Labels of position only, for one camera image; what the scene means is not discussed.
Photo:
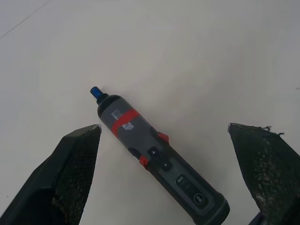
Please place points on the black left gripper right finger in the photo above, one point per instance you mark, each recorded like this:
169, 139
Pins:
274, 173

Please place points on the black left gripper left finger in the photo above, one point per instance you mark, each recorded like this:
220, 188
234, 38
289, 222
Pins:
58, 178

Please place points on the black cylinder with red label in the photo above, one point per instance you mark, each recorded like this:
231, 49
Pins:
140, 133

